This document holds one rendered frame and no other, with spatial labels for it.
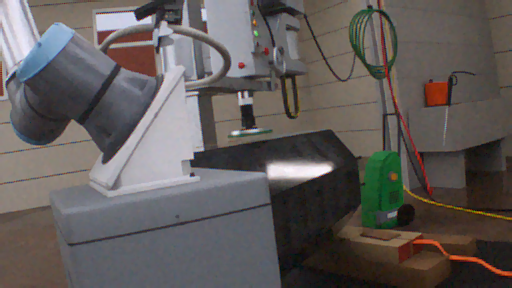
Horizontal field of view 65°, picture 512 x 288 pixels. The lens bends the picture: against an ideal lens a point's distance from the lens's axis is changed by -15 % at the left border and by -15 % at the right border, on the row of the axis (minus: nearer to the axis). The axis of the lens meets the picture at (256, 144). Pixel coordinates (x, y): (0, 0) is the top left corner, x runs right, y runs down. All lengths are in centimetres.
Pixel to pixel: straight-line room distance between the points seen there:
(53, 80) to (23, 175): 708
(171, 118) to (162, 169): 10
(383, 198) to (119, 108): 279
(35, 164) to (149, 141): 714
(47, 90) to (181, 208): 36
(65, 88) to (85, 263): 34
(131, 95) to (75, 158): 713
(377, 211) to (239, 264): 268
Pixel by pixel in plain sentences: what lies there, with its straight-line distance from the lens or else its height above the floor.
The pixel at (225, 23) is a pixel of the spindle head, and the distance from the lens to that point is 221.
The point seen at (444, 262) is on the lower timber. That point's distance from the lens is 241.
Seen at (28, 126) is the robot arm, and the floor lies 101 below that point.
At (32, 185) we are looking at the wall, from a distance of 797.
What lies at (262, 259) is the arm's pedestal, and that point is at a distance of 90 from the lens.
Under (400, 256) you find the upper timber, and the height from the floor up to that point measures 18.
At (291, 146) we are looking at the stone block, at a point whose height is 80.
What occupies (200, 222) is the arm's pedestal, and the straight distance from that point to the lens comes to 83.
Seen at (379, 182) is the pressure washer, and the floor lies 37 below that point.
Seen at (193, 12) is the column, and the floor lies 171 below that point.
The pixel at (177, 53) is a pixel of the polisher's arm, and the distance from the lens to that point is 295.
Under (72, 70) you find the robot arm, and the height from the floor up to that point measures 109.
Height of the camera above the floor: 95
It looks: 3 degrees down
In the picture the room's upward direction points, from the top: 7 degrees counter-clockwise
